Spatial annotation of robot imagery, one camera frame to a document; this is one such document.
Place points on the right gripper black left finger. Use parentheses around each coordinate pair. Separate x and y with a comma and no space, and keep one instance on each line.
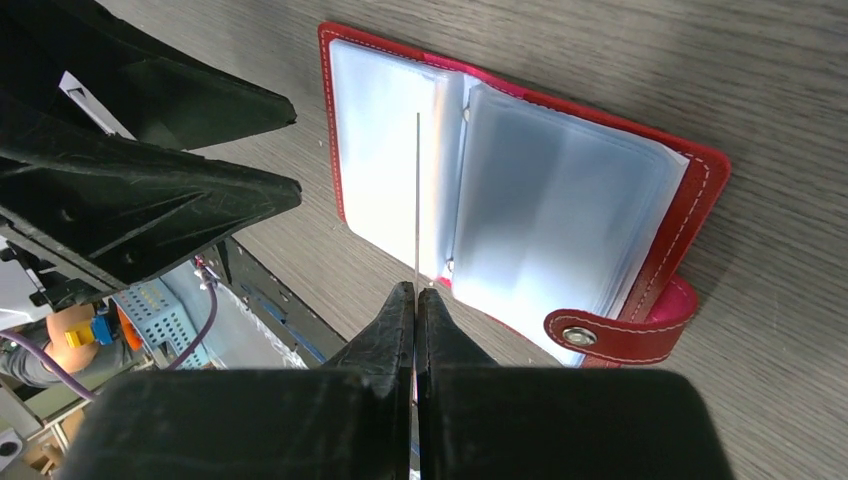
(346,419)

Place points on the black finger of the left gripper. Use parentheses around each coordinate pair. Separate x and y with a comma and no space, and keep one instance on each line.
(161,95)
(107,213)

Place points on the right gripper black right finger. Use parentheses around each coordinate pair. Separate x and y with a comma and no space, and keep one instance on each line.
(480,420)

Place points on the red leather card holder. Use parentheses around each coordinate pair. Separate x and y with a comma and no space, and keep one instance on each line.
(564,223)

